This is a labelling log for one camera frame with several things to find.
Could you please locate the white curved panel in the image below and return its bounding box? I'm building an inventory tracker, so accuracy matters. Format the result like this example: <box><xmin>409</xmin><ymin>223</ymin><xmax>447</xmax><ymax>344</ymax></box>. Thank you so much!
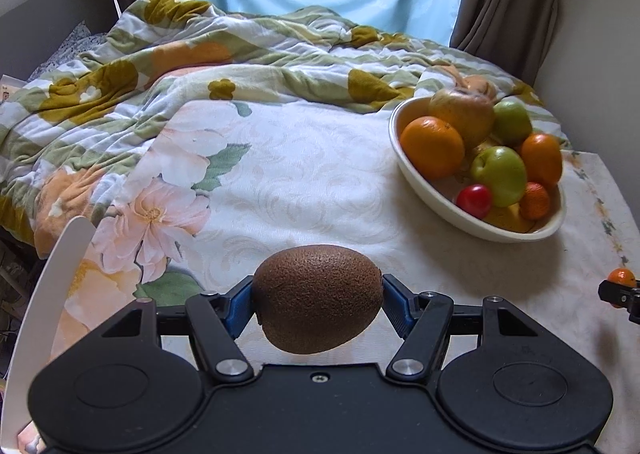
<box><xmin>9</xmin><ymin>216</ymin><xmax>97</xmax><ymax>435</ymax></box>

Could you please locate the patterned pillow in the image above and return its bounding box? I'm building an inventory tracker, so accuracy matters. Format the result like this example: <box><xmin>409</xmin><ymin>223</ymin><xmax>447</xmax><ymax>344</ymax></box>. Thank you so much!
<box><xmin>27</xmin><ymin>21</ymin><xmax>108</xmax><ymax>80</ymax></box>

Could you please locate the grey headboard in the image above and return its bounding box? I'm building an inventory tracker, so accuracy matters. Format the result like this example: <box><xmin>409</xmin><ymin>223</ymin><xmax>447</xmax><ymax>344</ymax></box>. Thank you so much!
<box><xmin>0</xmin><ymin>0</ymin><xmax>121</xmax><ymax>80</ymax></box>

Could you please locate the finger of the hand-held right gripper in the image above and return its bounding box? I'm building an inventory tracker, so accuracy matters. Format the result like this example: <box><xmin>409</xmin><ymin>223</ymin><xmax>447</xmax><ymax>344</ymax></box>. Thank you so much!
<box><xmin>598</xmin><ymin>279</ymin><xmax>640</xmax><ymax>326</ymax></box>

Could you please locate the yellow cartoon plate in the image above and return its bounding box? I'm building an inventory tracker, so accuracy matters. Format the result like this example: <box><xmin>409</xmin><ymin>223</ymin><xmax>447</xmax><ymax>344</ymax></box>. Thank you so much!
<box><xmin>389</xmin><ymin>95</ymin><xmax>566</xmax><ymax>243</ymax></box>

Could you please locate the oval orange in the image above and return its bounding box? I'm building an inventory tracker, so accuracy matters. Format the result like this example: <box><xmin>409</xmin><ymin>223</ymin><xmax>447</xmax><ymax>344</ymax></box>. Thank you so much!
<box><xmin>520</xmin><ymin>133</ymin><xmax>563</xmax><ymax>187</ymax></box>

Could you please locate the white box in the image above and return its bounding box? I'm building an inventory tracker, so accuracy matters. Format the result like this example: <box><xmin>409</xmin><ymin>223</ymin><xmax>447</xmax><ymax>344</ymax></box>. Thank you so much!
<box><xmin>0</xmin><ymin>74</ymin><xmax>26</xmax><ymax>105</ymax></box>

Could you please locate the red cherry tomato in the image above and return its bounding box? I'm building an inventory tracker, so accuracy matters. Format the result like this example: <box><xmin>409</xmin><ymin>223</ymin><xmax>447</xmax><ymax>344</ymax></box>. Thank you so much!
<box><xmin>456</xmin><ymin>185</ymin><xmax>493</xmax><ymax>220</ymax></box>

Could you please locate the brown kiwi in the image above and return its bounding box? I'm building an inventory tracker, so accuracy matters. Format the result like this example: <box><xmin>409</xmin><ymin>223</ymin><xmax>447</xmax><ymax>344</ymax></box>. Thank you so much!
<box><xmin>251</xmin><ymin>244</ymin><xmax>384</xmax><ymax>355</ymax></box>

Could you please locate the wrinkled yellow apple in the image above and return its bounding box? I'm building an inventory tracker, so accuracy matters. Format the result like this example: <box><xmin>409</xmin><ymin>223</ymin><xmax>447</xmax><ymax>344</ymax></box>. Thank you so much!
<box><xmin>429</xmin><ymin>88</ymin><xmax>497</xmax><ymax>150</ymax></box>

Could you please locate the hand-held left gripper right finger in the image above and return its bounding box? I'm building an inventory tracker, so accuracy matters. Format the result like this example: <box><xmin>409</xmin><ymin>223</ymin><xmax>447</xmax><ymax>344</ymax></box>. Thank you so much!
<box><xmin>382</xmin><ymin>273</ymin><xmax>543</xmax><ymax>380</ymax></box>

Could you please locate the striped floral blanket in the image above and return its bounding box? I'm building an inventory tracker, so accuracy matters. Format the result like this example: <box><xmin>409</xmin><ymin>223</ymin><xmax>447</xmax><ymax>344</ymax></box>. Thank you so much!
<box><xmin>0</xmin><ymin>0</ymin><xmax>571</xmax><ymax>255</ymax></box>

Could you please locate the small tangerine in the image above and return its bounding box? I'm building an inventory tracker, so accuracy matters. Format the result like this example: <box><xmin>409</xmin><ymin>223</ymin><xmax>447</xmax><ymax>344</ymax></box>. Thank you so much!
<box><xmin>519</xmin><ymin>182</ymin><xmax>552</xmax><ymax>221</ymax></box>
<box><xmin>606</xmin><ymin>267</ymin><xmax>637</xmax><ymax>309</ymax></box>

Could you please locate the green apple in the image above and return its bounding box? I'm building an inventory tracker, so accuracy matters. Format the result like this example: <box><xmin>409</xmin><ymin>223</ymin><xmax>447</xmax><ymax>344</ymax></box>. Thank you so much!
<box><xmin>470</xmin><ymin>146</ymin><xmax>528</xmax><ymax>207</ymax></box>
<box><xmin>492</xmin><ymin>100</ymin><xmax>533</xmax><ymax>145</ymax></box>

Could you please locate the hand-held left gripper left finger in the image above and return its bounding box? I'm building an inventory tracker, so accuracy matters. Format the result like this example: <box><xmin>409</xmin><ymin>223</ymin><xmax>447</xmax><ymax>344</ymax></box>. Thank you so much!
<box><xmin>100</xmin><ymin>275</ymin><xmax>256</xmax><ymax>382</ymax></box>

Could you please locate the large round orange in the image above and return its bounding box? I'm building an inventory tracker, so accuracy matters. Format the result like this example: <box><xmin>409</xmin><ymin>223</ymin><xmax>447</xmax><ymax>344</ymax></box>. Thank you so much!
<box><xmin>400</xmin><ymin>116</ymin><xmax>466</xmax><ymax>180</ymax></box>

